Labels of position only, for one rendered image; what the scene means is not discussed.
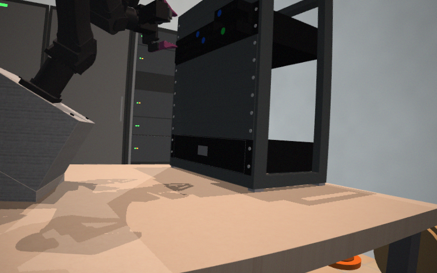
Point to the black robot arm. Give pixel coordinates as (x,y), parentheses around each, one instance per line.
(74,50)

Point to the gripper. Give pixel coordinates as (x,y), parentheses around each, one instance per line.
(148,39)

